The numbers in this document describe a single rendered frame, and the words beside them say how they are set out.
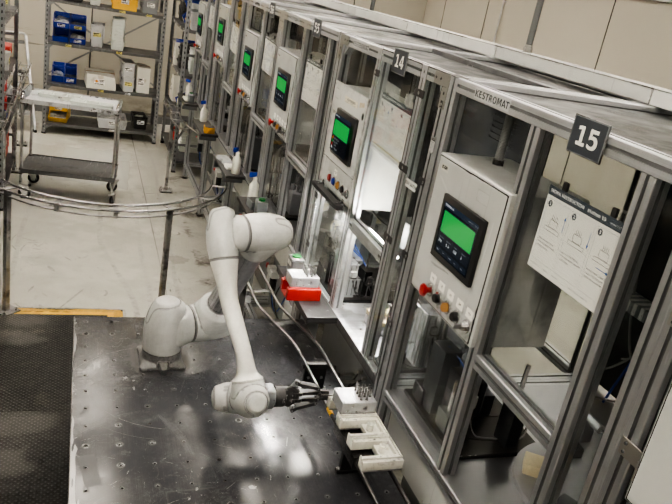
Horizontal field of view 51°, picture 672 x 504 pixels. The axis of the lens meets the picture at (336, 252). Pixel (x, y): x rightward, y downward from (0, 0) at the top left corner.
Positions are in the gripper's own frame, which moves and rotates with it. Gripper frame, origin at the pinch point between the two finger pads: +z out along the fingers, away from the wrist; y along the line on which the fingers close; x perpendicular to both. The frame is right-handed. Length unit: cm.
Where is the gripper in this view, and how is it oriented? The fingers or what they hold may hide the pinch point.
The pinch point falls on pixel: (328, 394)
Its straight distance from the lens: 256.9
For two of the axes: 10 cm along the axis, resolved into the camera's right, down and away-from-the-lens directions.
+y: 1.8, -9.2, -3.5
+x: -3.1, -3.9, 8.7
